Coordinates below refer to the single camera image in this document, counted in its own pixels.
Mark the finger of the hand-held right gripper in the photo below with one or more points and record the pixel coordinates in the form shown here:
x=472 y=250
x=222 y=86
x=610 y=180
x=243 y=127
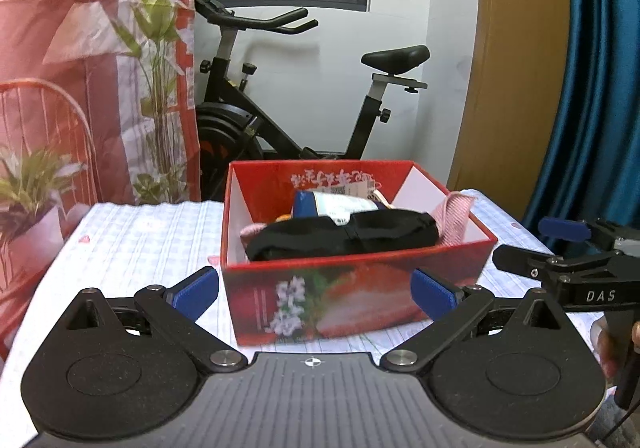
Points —
x=520 y=260
x=565 y=229

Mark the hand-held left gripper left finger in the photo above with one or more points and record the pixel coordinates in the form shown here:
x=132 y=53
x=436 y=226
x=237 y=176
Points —
x=192 y=292

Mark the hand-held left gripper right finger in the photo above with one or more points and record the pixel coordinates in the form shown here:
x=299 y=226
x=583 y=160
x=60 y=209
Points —
x=432 y=293

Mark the red cardboard box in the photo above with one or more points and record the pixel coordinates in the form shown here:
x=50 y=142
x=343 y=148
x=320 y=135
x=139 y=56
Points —
x=260 y=298

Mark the pink striped cloth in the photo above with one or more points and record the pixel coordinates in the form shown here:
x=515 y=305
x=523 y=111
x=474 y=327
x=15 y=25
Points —
x=457 y=215

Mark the black cloth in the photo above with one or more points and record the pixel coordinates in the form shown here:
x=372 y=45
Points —
x=350 y=235

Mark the orange floral oven mitt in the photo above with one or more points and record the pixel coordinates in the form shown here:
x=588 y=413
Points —
x=284 y=217

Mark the blue white soft packet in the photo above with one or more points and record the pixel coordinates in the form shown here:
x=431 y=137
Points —
x=325 y=205

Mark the person's right hand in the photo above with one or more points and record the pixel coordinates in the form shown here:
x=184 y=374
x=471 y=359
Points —
x=606 y=350

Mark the white blue plaid tablecloth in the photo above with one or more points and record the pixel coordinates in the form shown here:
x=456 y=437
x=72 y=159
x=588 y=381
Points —
x=140 y=243

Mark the blue curtain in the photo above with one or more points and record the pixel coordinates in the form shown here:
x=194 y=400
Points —
x=600 y=77

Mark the yellow wooden panel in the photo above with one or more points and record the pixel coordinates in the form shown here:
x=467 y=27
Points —
x=515 y=77

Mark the black exercise bike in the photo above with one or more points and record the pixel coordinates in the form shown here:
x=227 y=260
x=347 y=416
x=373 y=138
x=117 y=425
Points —
x=280 y=127

